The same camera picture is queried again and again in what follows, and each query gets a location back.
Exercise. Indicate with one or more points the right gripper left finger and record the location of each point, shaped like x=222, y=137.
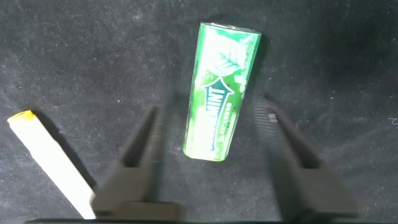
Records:
x=136, y=186

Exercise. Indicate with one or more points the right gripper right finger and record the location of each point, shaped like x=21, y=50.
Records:
x=304, y=186

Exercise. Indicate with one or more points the white marker pen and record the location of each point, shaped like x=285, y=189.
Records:
x=46, y=152

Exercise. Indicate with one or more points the green mint gum box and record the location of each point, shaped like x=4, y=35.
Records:
x=217, y=93

